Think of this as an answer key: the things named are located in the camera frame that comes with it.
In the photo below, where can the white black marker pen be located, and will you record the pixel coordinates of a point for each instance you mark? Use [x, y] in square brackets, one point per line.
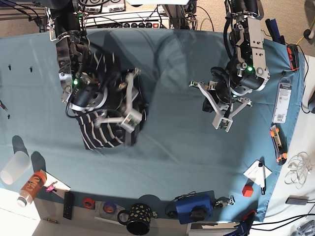
[262, 177]

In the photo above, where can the navy white striped t-shirt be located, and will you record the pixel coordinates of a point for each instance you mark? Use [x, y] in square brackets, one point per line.
[90, 94]

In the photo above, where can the purple tape roll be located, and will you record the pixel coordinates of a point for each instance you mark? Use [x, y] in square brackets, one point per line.
[109, 207]

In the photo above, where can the black remote control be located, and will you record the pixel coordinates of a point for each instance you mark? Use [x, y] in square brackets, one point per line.
[68, 205]

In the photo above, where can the grey flat device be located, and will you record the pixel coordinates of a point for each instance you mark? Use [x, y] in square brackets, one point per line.
[297, 200]

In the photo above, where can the pink small figurine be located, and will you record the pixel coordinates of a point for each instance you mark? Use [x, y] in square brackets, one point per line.
[51, 187]

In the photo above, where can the orange labelled bottle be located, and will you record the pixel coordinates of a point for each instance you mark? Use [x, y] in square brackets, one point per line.
[31, 188]

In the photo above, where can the red tape roll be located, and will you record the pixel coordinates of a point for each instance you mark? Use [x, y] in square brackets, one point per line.
[88, 203]

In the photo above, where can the black mug yellow pattern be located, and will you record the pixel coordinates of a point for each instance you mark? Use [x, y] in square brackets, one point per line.
[137, 219]

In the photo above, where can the teal table cloth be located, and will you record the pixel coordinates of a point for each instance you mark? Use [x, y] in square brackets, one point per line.
[177, 151]

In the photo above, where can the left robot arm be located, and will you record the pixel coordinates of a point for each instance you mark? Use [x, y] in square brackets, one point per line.
[246, 70]

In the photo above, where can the metal carabiner keys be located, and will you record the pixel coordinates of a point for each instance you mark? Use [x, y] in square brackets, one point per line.
[224, 202]

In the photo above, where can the grey blister package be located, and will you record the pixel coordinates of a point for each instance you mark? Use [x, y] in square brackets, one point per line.
[282, 100]

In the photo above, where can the red cube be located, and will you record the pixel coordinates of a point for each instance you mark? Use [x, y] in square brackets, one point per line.
[247, 191]

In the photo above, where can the white paper card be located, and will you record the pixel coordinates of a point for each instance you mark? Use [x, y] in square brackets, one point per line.
[253, 172]

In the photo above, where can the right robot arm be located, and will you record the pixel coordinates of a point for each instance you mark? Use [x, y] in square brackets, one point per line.
[67, 29]

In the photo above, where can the orange black utility knife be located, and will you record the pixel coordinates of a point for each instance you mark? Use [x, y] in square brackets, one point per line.
[279, 147]

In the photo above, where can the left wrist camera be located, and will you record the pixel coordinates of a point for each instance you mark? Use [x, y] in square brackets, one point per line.
[222, 122]

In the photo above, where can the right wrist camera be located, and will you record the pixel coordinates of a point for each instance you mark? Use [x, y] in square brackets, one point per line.
[132, 119]

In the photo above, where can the blue box with knob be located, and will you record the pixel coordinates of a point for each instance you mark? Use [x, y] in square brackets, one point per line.
[193, 209]

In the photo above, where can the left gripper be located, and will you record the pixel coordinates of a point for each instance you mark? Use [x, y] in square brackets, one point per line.
[217, 97]

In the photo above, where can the white power strip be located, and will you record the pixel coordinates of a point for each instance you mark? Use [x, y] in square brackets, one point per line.
[147, 25]

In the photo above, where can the blue handled tool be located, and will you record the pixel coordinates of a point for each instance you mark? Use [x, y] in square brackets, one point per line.
[243, 228]

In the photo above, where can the translucent plastic cup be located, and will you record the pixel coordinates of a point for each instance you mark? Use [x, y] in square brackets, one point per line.
[15, 167]

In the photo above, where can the blue black clamp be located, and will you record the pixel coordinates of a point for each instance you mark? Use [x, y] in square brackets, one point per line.
[273, 29]

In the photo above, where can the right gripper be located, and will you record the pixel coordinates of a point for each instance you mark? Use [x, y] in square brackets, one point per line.
[121, 95]

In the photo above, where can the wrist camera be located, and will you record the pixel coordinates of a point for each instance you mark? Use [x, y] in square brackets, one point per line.
[132, 119]
[222, 122]

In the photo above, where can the red black clamp tool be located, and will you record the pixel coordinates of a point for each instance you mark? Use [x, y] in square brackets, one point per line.
[293, 55]

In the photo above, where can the green yellow battery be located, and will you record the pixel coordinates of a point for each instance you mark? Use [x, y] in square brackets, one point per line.
[52, 220]

